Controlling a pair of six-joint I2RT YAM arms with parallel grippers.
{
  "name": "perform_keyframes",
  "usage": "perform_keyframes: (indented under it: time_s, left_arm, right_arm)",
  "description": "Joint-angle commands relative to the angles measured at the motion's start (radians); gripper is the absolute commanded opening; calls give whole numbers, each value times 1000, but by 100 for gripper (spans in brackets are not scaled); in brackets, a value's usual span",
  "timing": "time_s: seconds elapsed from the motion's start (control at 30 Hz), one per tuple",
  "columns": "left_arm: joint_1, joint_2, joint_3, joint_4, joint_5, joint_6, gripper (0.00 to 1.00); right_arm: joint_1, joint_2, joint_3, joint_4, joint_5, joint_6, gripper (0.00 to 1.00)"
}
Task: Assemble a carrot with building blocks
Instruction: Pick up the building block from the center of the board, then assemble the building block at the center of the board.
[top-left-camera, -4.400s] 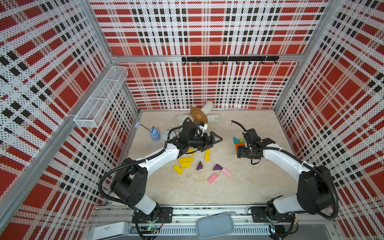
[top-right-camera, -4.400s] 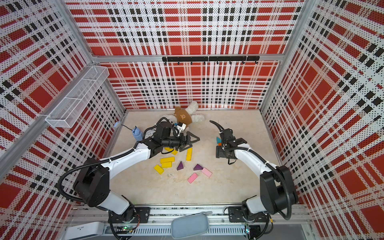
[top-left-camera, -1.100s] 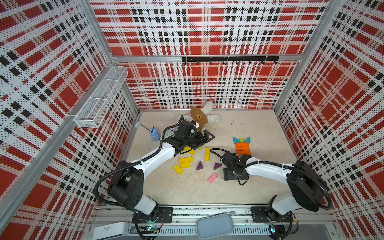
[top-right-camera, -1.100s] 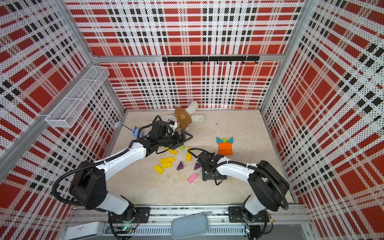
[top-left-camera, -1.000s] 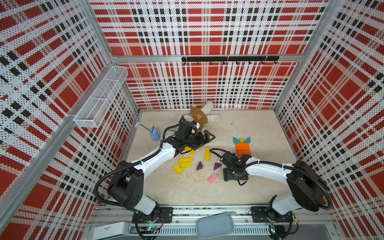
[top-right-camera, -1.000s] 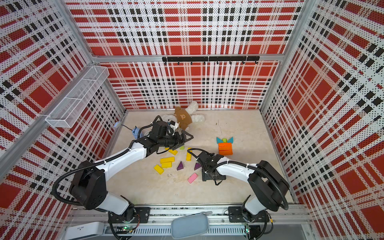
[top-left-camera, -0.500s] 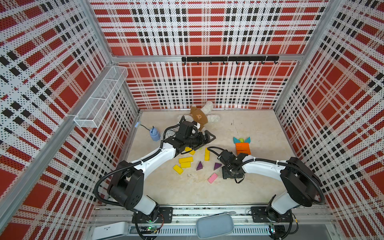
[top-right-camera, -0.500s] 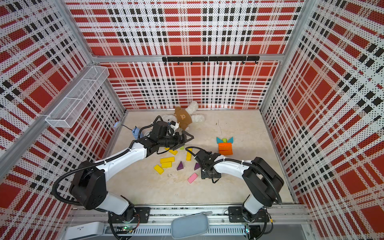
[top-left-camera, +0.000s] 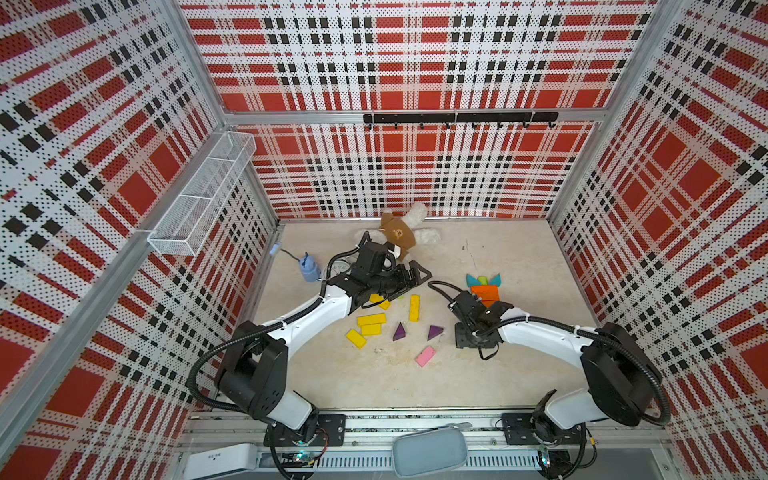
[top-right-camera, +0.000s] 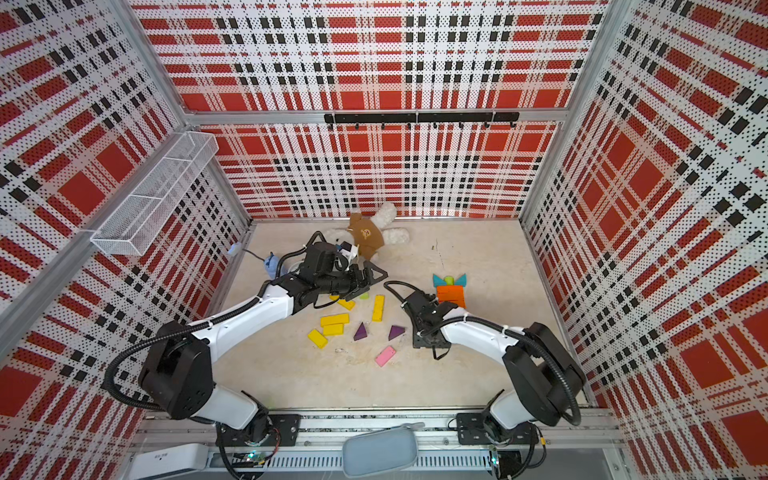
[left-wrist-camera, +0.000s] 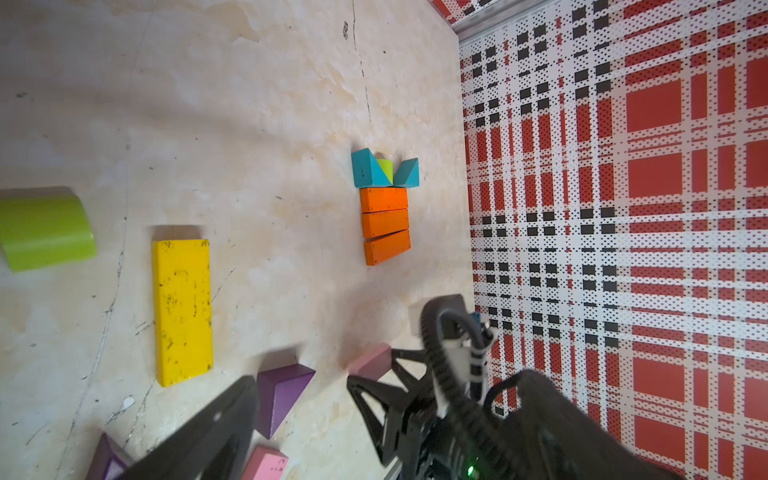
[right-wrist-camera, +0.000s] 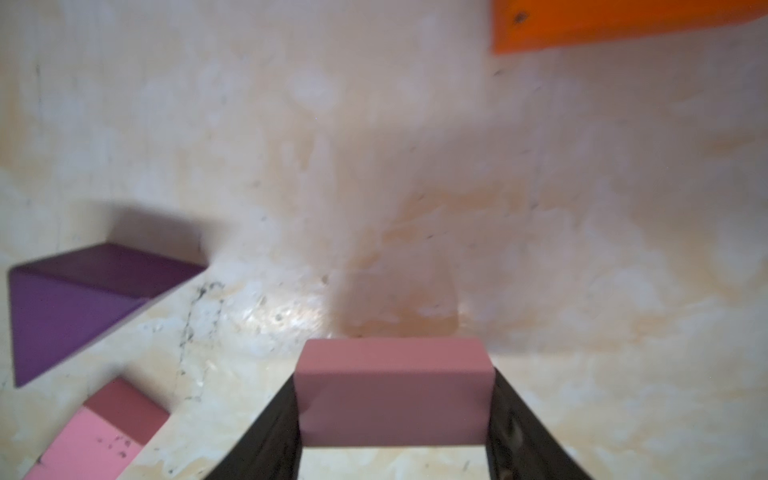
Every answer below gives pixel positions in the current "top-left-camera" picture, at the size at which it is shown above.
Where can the purple triangle block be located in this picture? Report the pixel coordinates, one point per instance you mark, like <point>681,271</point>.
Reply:
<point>434,331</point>
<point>399,333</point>

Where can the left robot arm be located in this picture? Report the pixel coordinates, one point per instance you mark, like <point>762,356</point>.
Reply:
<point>248,373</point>

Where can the white box device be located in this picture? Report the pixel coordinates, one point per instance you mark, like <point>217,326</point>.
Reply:
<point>222,463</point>

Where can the orange block top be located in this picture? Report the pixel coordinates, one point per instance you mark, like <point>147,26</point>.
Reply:
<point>485,290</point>

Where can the pink block lower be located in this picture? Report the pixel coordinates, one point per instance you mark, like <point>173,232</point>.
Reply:
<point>425,356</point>

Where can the white teddy bear brown shirt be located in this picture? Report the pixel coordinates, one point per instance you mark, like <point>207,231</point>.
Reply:
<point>405,231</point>

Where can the purple triangle block left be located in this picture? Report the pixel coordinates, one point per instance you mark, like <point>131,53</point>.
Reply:
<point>399,333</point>

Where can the yellow small block left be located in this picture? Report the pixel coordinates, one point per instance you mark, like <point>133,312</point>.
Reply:
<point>356,338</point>

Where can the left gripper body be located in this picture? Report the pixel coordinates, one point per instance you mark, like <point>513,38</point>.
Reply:
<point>389,283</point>

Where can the purple triangle block right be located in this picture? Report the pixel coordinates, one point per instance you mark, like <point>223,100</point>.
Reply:
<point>434,331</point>

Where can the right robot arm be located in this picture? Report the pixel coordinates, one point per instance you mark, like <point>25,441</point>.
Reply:
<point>622,384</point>

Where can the yellow long block middle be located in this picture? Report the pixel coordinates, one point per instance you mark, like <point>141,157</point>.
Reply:
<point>374,319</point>

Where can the white wire mesh basket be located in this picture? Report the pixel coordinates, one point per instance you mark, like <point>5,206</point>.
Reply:
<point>187,223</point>

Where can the yellow upright long block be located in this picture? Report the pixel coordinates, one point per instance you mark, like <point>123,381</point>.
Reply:
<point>414,308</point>

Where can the grey pouch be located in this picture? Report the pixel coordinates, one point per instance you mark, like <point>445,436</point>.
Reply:
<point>429,452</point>

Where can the white alarm clock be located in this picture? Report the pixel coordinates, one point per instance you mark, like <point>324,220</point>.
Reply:
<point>341,266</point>

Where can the black hook rail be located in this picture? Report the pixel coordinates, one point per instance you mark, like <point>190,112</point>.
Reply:
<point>524,118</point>

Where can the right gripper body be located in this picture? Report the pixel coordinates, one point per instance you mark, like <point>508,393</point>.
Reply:
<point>465,338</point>

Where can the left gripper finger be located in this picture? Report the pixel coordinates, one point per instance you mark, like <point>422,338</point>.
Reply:
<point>417,274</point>
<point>403,291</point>

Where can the yellow short block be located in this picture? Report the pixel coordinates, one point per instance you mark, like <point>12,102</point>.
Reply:
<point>371,330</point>

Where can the blue cable connector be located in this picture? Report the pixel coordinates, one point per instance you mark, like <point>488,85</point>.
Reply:
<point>309,268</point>

